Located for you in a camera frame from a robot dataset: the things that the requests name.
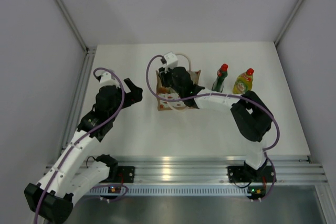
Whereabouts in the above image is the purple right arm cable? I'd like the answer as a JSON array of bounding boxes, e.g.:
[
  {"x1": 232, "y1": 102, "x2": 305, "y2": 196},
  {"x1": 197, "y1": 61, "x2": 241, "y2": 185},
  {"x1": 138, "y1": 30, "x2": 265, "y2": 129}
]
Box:
[{"x1": 146, "y1": 55, "x2": 280, "y2": 196}]

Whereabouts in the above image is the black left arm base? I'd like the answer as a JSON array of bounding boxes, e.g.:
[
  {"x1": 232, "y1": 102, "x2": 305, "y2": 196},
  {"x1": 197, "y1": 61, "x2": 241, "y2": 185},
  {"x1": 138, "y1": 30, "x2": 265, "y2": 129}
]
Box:
[{"x1": 116, "y1": 166, "x2": 135, "y2": 184}]

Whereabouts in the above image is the aluminium mounting rail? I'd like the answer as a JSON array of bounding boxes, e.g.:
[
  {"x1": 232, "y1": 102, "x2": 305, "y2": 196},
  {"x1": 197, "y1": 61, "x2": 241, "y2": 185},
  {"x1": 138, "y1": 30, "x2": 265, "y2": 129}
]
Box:
[{"x1": 77, "y1": 156, "x2": 328, "y2": 199}]

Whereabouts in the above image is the beige pump soap bottle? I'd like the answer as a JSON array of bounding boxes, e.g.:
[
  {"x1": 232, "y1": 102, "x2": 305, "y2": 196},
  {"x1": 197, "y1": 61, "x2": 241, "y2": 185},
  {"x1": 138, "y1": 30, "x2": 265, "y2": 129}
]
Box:
[{"x1": 157, "y1": 84, "x2": 171, "y2": 93}]

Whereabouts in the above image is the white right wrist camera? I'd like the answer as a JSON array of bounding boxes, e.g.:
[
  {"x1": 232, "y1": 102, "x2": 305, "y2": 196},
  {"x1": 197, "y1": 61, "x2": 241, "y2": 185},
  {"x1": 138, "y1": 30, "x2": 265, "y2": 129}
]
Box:
[{"x1": 161, "y1": 51, "x2": 179, "y2": 72}]

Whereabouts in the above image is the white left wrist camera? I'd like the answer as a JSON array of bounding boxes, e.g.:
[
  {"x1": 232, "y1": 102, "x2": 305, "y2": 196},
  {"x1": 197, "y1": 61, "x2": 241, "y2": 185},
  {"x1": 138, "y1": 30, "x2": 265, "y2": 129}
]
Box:
[{"x1": 99, "y1": 72, "x2": 118, "y2": 87}]

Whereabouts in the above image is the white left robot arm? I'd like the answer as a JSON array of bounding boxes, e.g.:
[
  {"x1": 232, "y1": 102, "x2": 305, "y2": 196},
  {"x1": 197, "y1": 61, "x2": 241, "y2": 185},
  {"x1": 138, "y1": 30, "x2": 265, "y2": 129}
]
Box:
[{"x1": 24, "y1": 78, "x2": 143, "y2": 223}]

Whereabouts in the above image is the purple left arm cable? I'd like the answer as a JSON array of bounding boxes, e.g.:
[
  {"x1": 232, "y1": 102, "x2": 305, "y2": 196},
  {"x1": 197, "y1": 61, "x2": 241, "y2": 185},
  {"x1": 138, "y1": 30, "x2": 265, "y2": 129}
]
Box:
[{"x1": 33, "y1": 67, "x2": 129, "y2": 223}]

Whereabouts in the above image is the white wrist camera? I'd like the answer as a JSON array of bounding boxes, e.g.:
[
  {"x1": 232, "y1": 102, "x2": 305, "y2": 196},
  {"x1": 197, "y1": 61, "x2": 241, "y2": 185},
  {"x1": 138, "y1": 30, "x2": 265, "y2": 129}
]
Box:
[
  {"x1": 99, "y1": 72, "x2": 118, "y2": 87},
  {"x1": 161, "y1": 51, "x2": 179, "y2": 72}
]

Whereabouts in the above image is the watermelon print canvas bag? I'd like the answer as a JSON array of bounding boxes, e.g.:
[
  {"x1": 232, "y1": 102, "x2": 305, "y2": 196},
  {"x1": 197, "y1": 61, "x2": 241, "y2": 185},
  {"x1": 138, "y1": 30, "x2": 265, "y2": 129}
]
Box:
[{"x1": 156, "y1": 52, "x2": 201, "y2": 111}]

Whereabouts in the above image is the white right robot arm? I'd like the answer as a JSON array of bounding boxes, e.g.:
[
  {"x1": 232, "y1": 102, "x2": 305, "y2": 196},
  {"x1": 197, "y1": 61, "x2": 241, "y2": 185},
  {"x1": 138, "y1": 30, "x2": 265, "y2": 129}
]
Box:
[{"x1": 158, "y1": 67, "x2": 272, "y2": 181}]

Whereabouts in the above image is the dark green red-cap bottle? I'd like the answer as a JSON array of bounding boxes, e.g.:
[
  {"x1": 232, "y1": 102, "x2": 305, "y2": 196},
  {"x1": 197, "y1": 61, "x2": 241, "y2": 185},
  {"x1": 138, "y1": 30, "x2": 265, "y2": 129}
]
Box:
[{"x1": 212, "y1": 63, "x2": 228, "y2": 92}]

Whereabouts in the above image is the yellow dish soap bottle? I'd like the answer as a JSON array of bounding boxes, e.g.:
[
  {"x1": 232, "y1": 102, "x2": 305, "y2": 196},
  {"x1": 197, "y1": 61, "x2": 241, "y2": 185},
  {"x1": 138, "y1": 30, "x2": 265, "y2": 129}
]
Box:
[{"x1": 233, "y1": 68, "x2": 254, "y2": 94}]

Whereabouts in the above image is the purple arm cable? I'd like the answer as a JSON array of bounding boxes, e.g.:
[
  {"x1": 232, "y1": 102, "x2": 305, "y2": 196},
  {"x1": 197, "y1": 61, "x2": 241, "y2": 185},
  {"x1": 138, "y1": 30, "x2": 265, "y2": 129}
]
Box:
[
  {"x1": 146, "y1": 55, "x2": 280, "y2": 196},
  {"x1": 33, "y1": 67, "x2": 129, "y2": 223}
]

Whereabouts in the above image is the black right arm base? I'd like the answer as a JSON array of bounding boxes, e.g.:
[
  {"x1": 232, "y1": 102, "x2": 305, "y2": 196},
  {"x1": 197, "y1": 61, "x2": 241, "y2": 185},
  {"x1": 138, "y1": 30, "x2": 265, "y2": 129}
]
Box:
[{"x1": 227, "y1": 166, "x2": 252, "y2": 188}]

